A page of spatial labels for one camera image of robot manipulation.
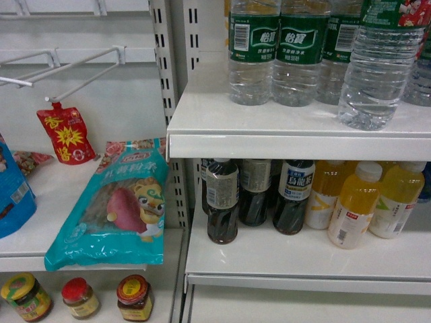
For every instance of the white shelf with water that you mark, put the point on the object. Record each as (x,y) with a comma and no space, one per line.
(206,123)

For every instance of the left white shelf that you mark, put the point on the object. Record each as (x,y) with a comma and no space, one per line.
(57,188)

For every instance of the blue snack bag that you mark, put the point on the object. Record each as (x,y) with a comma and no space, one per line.
(17,198)

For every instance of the yellow label chili jar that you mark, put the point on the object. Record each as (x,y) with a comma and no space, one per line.
(135,298)

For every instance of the dark oolong tea bottle front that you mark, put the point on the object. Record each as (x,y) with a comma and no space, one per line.
(222,196)

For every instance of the red sauce pouch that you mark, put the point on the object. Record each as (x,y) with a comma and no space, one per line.
(68,133)

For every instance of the water bottle shelf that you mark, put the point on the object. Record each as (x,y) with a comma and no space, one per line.
(303,30)
(342,28)
(253,33)

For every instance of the green lid sauce jar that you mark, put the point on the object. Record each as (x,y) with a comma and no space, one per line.
(27,297)

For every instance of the dark tea bottle middle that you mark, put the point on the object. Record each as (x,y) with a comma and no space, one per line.
(255,180)

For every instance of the yellow drink bottle right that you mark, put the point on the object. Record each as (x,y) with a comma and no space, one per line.
(399,192)

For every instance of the yellow drink bottle left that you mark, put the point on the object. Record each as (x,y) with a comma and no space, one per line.
(328,180)

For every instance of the yellow drink bottle white cap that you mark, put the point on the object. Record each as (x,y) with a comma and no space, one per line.
(355,206)

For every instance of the oolong tea bottle blue label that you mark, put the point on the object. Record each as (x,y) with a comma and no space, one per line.
(293,192)

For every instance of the red lid sauce jar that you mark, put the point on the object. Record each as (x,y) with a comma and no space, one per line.
(80,298)

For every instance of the clear water bottle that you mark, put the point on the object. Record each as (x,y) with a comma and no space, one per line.
(384,51)

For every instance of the white shelf with tea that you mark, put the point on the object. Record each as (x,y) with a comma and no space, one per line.
(261,257)

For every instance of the water bottle leftmost shelf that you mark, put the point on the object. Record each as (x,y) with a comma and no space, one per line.
(253,33)

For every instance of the white slotted upright post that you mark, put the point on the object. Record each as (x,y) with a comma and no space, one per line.
(177,196)

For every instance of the teal sweet potato noodle bag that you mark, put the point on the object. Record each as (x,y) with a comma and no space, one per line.
(119,217)

